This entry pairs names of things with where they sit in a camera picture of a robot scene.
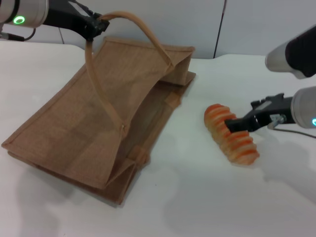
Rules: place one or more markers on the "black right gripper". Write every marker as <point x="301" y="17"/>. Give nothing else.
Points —
<point x="271" y="109"/>

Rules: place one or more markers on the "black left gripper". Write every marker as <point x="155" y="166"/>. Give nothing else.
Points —
<point x="66" y="17"/>

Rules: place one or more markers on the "orange striped bread loaf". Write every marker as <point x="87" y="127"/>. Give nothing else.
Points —
<point x="237" y="144"/>

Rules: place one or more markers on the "brown jute handbag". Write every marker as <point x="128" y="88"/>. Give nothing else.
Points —
<point x="81" y="128"/>

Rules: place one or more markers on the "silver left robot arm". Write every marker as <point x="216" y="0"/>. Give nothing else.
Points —
<point x="27" y="11"/>

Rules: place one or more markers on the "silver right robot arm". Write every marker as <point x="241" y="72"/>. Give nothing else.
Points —
<point x="300" y="54"/>

